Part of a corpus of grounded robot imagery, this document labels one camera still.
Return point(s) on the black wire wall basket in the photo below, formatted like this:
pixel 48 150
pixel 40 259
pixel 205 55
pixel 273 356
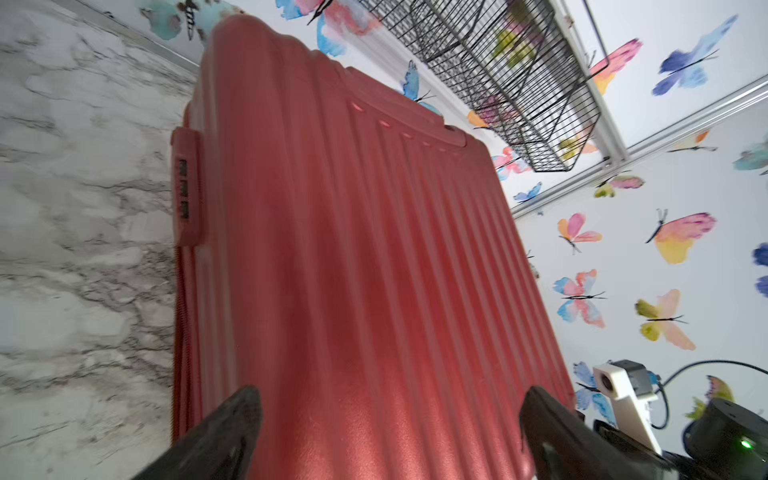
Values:
pixel 512 64

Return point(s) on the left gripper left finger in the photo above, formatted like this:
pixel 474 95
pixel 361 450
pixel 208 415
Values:
pixel 220 447

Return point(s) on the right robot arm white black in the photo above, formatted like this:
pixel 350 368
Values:
pixel 727 442

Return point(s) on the red hard-shell suitcase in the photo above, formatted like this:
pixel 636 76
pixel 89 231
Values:
pixel 347 253

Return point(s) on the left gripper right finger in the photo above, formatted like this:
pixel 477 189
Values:
pixel 564 447

